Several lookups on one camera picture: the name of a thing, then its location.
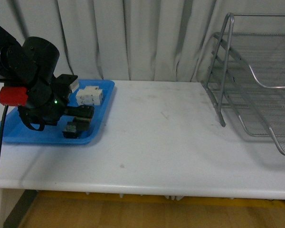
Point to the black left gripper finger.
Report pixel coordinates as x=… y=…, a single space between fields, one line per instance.
x=81 y=124
x=82 y=111

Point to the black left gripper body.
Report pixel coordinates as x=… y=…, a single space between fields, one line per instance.
x=46 y=102

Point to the red emergency stop button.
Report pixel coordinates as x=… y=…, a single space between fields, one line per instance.
x=70 y=131

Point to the silver mesh paper rack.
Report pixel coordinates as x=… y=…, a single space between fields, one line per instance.
x=247 y=74

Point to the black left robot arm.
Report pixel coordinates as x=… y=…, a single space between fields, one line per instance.
x=27 y=72

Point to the white circuit breaker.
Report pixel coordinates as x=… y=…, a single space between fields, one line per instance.
x=90 y=95

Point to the blue plastic tray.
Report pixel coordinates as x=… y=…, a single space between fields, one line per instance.
x=16 y=132

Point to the white curtain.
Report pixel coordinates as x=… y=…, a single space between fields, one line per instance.
x=153 y=40

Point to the red wrist camera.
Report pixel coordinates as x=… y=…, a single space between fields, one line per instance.
x=13 y=96

